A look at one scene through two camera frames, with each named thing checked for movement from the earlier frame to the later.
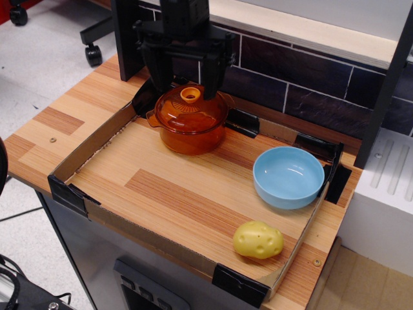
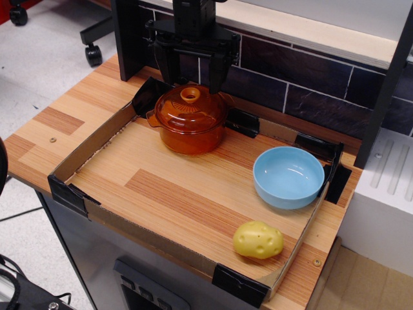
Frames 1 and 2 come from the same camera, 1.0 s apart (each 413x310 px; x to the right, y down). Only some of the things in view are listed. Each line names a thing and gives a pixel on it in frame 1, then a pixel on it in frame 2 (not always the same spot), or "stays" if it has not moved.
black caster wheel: x=19 y=16 stays
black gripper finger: x=159 y=63 -> x=168 y=61
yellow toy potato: x=258 y=239 stays
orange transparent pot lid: x=184 y=110 stays
